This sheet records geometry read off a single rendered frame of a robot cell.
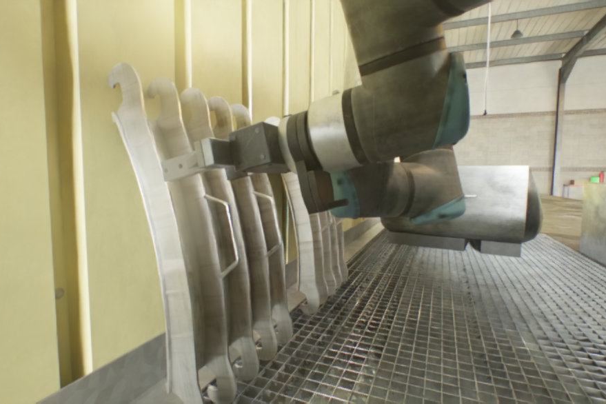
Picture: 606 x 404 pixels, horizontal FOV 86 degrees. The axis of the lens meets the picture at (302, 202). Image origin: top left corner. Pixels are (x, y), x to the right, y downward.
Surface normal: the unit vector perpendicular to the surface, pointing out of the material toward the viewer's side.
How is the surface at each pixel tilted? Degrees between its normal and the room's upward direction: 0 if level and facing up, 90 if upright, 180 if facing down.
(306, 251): 90
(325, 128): 90
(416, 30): 101
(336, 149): 120
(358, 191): 90
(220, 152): 77
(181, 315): 90
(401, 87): 109
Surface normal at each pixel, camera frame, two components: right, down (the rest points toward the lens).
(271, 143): 0.90, -0.18
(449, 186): 0.26, -0.25
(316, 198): -0.29, 0.44
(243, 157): -0.39, 0.07
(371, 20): -0.60, 0.44
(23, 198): 0.92, 0.04
